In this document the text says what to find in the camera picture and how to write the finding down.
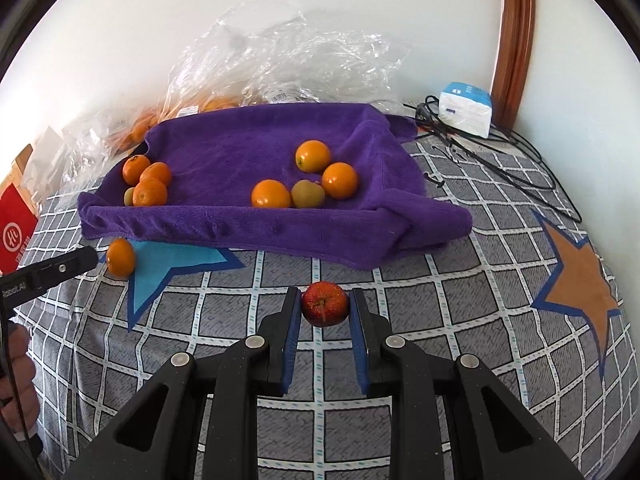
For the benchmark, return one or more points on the large clear plastic bag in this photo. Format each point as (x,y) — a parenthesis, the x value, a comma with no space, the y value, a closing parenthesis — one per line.
(300,50)

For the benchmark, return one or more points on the small orange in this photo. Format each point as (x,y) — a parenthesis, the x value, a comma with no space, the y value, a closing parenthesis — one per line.
(313,156)

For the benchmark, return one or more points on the red paper bag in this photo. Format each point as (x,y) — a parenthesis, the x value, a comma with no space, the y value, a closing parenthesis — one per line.
(15,230)

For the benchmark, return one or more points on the grey checked blanket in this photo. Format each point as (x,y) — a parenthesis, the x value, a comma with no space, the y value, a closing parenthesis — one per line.
(450,285)

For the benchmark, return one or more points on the person's left hand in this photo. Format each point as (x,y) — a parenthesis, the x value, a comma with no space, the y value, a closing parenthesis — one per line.
(20,375)

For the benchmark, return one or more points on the pile of small oranges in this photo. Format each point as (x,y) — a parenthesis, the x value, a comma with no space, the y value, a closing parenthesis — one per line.
(210,105)

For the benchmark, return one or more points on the large orange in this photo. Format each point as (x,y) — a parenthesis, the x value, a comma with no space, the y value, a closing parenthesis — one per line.
(135,170)

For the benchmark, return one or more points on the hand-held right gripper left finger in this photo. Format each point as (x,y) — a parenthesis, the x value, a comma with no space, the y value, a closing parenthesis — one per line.
(291,345)

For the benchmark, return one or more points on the blue white tissue pack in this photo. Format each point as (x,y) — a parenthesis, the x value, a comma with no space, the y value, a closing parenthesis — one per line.
(465,110)

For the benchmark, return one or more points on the red apple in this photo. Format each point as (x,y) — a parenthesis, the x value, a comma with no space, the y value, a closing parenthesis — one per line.
(325,305)

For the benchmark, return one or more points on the yellow-green round fruit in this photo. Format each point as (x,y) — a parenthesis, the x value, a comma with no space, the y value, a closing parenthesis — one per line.
(307,194)

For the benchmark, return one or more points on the purple towel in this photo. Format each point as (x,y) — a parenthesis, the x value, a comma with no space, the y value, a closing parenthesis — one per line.
(240,230)

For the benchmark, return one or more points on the small green fruit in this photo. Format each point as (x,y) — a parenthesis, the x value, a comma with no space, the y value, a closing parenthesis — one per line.
(128,196)

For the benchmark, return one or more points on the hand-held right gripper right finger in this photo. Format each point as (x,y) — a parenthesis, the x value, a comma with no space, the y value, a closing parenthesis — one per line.
(359,345)

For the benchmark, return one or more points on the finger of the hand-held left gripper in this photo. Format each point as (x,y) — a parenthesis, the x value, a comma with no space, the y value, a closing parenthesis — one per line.
(65,266)

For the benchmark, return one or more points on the brown wooden door frame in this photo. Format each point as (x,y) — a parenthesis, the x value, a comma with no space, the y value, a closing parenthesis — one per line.
(515,35)

